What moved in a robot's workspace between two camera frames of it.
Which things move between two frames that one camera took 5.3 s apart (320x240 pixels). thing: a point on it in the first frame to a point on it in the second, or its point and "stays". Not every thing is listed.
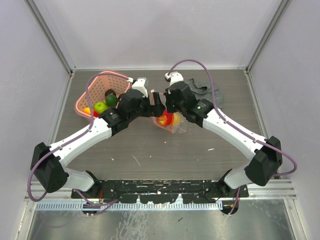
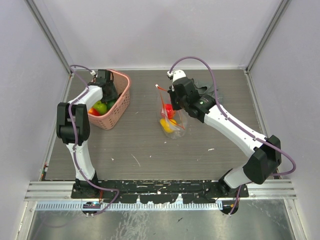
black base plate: [161, 191] stays
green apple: [100, 107] stays
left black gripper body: [143, 111] to [112, 94]
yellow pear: [177, 119] to [168, 124]
